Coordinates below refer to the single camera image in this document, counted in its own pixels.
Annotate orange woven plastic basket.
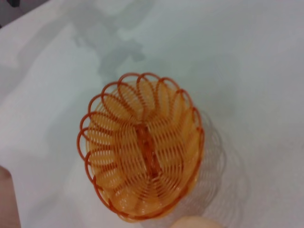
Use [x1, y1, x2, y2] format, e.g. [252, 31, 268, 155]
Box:
[77, 72, 205, 224]

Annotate round beige bread bun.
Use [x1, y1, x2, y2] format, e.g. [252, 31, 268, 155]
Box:
[172, 215, 221, 228]

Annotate white tablecloth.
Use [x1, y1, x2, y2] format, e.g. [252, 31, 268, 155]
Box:
[0, 0, 304, 228]

